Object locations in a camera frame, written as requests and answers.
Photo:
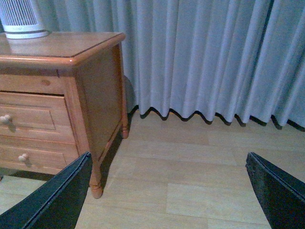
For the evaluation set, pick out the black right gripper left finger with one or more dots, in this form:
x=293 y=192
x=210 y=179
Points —
x=57 y=203

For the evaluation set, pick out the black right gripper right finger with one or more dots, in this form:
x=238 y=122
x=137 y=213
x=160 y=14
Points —
x=280 y=195

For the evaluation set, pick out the wooden drawer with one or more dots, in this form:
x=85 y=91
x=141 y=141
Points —
x=37 y=158
x=36 y=116

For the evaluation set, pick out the lower drawer round knob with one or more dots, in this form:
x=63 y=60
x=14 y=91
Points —
x=23 y=157

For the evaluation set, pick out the drawer round knob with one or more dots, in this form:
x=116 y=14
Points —
x=5 y=119
x=23 y=157

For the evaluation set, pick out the upper drawer round knob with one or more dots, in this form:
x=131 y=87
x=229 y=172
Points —
x=5 y=119

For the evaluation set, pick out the wooden nightstand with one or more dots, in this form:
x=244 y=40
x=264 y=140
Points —
x=86 y=69

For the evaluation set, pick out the grey curtain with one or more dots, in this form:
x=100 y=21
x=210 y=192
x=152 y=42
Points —
x=243 y=58

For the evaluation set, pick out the white ribbed air purifier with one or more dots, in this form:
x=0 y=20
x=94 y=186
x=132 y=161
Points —
x=21 y=19

